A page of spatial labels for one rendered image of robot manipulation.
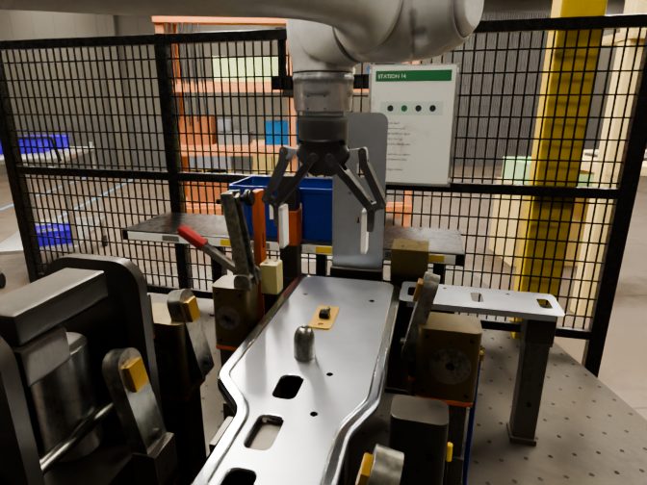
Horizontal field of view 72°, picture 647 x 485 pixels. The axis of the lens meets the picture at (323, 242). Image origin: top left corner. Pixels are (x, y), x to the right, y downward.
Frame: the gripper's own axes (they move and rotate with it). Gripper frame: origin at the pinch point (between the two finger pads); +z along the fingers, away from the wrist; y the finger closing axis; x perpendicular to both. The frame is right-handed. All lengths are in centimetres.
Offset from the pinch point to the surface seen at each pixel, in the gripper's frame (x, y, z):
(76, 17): 755, -684, -188
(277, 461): -32.8, 3.1, 13.7
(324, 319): -1.0, 0.5, 13.4
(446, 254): 32.5, 21.1, 11.1
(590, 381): 40, 58, 44
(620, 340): 207, 134, 114
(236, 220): -1.7, -14.5, -3.2
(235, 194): 1.1, -15.7, -7.0
